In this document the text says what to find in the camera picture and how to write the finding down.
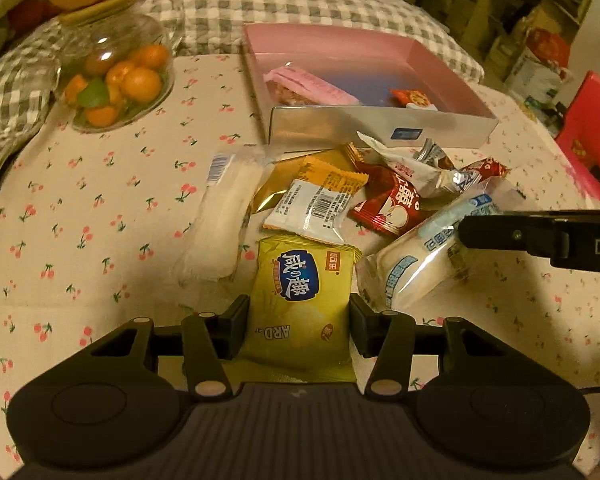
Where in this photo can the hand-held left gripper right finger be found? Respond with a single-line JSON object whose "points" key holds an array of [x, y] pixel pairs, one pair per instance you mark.
{"points": [[360, 327]]}

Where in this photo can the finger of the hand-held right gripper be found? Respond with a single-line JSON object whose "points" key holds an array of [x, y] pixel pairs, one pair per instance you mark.
{"points": [[500, 234]]}

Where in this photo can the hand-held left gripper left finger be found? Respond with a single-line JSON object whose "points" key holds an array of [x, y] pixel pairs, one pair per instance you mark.
{"points": [[240, 330]]}

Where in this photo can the yellow snack packet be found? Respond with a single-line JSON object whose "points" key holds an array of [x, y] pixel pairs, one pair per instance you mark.
{"points": [[297, 305]]}

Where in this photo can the blue and silver chocolate packet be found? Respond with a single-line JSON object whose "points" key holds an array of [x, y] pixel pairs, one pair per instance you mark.
{"points": [[452, 175]]}

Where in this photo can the white and blue long packet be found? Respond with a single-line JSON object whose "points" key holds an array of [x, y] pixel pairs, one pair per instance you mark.
{"points": [[410, 265]]}

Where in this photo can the red snack packet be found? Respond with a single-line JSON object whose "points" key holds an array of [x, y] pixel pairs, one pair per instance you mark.
{"points": [[387, 205]]}

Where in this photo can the white packet with orange edge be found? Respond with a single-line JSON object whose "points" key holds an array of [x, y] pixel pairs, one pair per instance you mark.
{"points": [[312, 205]]}

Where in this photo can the gold foil wrapper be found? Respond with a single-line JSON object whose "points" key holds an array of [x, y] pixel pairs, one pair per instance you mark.
{"points": [[275, 180]]}

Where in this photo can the pink cardboard box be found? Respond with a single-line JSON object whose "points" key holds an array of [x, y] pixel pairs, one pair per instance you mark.
{"points": [[360, 45]]}

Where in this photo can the small red candy packet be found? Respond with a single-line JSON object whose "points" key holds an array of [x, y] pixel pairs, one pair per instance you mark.
{"points": [[487, 166]]}

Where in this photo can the clear rice cracker packet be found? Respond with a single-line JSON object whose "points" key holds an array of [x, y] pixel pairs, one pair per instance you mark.
{"points": [[220, 220]]}

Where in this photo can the red plastic stool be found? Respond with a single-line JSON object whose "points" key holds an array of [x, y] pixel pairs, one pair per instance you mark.
{"points": [[592, 125]]}

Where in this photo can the white crumpled snack packet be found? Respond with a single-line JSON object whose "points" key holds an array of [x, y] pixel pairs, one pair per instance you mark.
{"points": [[400, 162]]}

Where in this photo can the orange cookie packet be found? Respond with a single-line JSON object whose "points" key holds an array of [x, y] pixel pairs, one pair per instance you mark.
{"points": [[414, 97]]}

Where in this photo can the white printed carton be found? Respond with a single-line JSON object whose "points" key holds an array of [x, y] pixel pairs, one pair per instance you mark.
{"points": [[537, 72]]}

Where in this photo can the cherry print bed sheet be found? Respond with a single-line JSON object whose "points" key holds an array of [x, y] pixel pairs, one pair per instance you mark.
{"points": [[95, 240]]}

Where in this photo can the brown cardboard box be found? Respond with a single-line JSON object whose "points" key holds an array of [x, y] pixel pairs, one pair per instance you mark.
{"points": [[485, 20]]}

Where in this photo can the pink snack packet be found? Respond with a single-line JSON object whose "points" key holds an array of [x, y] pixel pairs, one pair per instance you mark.
{"points": [[310, 85]]}

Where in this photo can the pile of kumquats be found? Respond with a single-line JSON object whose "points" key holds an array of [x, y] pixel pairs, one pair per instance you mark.
{"points": [[130, 82]]}

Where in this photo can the grey checkered pillow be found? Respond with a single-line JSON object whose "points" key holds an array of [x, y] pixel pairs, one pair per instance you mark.
{"points": [[300, 7]]}

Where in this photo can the glass jar with yellow lid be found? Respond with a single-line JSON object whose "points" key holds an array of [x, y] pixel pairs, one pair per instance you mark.
{"points": [[110, 40]]}

